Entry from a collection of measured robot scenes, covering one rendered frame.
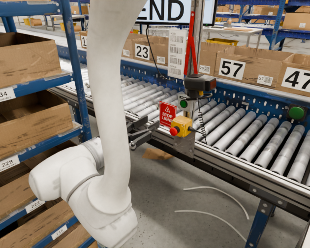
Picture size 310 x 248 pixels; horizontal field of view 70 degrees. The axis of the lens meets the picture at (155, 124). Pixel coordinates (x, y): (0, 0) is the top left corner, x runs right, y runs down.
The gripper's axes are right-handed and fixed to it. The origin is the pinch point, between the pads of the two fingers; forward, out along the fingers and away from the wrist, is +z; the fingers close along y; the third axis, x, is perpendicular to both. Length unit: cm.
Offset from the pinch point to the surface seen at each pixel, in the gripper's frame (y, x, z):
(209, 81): -12.2, -13.4, 20.9
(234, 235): -30, 95, 50
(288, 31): 58, 18, 503
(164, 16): 18, -33, 33
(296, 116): -38, 15, 79
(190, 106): -3.3, 0.4, 24.0
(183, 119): -0.6, 7.4, 23.5
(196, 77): -6.6, -13.6, 21.2
